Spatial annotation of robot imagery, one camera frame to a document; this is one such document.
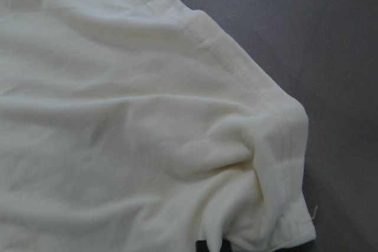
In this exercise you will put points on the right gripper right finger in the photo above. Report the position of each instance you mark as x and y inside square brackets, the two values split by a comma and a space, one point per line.
[226, 246]

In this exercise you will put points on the cream motorcycle print t-shirt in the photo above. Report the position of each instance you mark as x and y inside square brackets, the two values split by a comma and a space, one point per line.
[140, 125]

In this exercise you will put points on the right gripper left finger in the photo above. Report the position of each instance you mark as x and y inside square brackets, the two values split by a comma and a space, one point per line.
[201, 246]

